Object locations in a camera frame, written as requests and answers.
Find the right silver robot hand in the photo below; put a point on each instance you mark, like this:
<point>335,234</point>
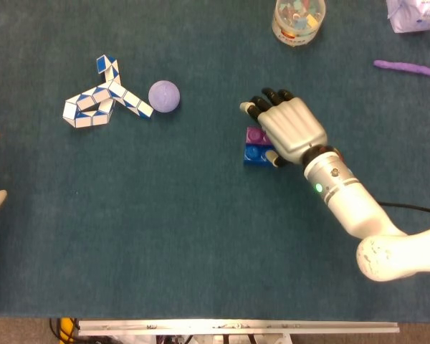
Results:
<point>290,125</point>

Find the purple lego brick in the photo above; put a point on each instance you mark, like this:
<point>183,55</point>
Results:
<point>254,135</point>

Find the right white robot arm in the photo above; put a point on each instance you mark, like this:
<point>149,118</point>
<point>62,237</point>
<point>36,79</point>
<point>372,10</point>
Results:
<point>347,200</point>

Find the blue lego brick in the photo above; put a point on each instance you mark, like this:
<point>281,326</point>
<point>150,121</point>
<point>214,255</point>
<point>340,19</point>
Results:
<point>253,154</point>

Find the clear plastic jar with clips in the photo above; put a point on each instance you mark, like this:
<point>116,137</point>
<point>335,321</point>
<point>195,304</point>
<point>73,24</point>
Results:
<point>297,21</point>

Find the purple clay stick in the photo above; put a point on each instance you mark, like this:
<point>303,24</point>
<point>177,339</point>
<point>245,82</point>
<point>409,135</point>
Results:
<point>403,67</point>

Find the lavender ball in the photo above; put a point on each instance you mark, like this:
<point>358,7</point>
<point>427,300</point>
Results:
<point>164,96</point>

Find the teal felt table cloth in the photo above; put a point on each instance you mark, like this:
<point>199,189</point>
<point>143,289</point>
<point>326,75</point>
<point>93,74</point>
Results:
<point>165,233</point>

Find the white plastic bag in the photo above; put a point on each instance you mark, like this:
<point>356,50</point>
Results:
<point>415,16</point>

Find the blue white snake puzzle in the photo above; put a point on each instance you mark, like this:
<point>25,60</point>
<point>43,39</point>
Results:
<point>86,121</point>

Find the aluminium profile rail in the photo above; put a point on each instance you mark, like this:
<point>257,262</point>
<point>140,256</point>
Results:
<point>236,327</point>

